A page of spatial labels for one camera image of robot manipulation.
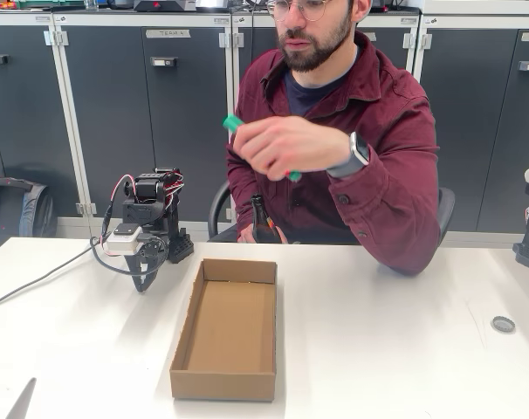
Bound brown glass beer bottle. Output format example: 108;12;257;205
250;194;283;244

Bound black red marker green cap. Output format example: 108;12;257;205
223;113;303;183

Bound right forearm maroon sleeve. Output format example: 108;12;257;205
226;169;265;232

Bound left forearm maroon sleeve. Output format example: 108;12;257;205
325;143;443;277

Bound person's right hand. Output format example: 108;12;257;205
237;223;292;244

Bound person's left hand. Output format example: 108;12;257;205
227;115;357;182

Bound open brown cardboard box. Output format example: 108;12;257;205
168;258;278;403

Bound grey black backpack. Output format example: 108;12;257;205
0;176;58;258

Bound grey flat laptop corner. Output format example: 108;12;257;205
4;377;38;419

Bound black device red logo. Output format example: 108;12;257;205
133;0;198;13

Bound silver flat device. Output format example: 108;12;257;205
195;0;230;13

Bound bearded man maroon overshirt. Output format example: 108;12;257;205
224;0;443;277

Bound green flat box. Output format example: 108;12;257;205
18;0;86;10

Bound silver bottle cap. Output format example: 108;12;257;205
491;315;517;333

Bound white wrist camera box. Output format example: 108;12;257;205
105;223;143;258

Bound red white servo wire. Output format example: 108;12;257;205
100;174;137;240

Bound black camera USB cable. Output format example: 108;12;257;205
0;235;161;311

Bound silver smartwatch grey strap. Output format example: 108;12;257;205
327;130;371;179

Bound round wire-rim glasses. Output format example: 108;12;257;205
266;0;329;22

